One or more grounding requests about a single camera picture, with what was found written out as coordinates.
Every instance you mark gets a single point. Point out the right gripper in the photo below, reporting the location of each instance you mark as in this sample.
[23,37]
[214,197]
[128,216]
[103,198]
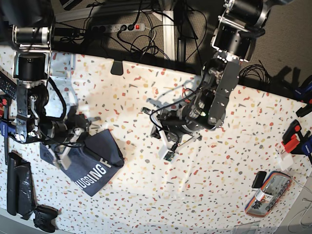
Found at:
[66,135]

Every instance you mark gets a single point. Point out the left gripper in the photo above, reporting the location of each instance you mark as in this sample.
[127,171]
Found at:
[175,133]

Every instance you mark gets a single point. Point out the blue T-shirt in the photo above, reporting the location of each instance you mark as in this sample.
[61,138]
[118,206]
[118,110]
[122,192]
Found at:
[93,165]

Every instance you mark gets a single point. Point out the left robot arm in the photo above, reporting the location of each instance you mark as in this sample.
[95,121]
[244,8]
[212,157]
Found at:
[234,40]

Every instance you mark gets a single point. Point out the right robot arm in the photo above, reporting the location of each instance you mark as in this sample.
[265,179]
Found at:
[34,108]

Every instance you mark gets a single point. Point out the terrazzo pattern table cloth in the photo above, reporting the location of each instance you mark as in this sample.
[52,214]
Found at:
[202,190]

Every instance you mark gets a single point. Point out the blue black bar clamp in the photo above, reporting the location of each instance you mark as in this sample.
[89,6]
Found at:
[7,129]

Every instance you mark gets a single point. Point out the red black clamp left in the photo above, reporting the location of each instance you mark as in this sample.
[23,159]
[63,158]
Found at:
[5,102]

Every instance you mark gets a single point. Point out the red black clamp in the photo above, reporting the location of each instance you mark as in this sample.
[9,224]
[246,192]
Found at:
[295,142]
[5,102]

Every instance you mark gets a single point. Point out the black TV remote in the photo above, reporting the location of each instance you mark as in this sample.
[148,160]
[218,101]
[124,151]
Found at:
[8,86]

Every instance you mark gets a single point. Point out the black plastic bag roll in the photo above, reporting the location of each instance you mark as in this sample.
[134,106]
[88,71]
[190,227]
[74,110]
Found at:
[20,196]

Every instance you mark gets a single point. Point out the small black box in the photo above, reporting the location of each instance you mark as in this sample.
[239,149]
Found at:
[259,179]

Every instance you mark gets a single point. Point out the black game controller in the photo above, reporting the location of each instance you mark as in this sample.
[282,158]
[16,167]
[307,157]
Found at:
[43,218]

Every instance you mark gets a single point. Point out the orange blue tool case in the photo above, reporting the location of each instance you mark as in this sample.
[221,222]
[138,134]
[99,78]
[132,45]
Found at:
[268,195]

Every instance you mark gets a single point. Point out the white plastic part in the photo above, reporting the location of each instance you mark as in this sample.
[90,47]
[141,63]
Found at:
[285,160]

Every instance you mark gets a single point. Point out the aluminium table leg profile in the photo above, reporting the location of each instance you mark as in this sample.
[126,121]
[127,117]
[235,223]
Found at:
[167,8]

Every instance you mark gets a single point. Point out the blue clamp far right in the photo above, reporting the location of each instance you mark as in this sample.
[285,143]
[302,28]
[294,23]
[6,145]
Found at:
[304,94]

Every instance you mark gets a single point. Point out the black table clamp bracket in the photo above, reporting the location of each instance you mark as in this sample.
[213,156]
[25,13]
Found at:
[117,68]

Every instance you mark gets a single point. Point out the white power strip red switch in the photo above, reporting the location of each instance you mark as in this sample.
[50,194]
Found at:
[115,28]

